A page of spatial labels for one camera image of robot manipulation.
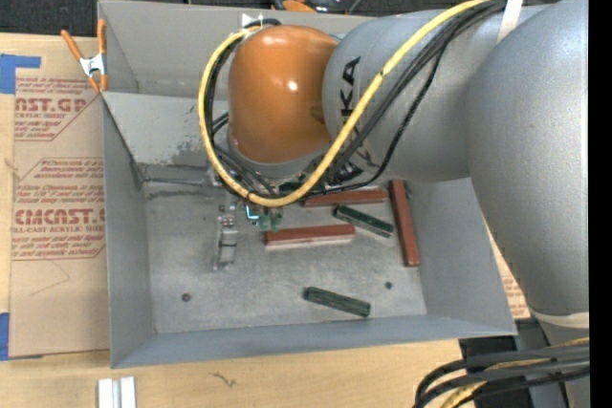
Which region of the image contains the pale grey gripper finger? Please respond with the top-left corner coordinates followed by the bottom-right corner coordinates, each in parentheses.
top-left (225, 215), bottom-right (239, 268)
top-left (211, 215), bottom-right (228, 272)

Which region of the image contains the grey metal bin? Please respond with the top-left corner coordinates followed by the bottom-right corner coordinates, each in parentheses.
top-left (97, 0), bottom-right (519, 370)

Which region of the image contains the red-brown flat block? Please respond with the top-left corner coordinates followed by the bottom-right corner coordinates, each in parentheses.
top-left (299, 187), bottom-right (389, 208)
top-left (387, 179), bottom-right (422, 268)
top-left (263, 223), bottom-right (357, 252)

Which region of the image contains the dark green flat block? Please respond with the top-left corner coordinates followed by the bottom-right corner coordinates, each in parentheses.
top-left (332, 204), bottom-right (396, 240)
top-left (302, 286), bottom-right (372, 318)

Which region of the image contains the brown cardboard board red print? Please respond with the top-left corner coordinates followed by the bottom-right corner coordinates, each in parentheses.
top-left (0, 32), bottom-right (532, 360)

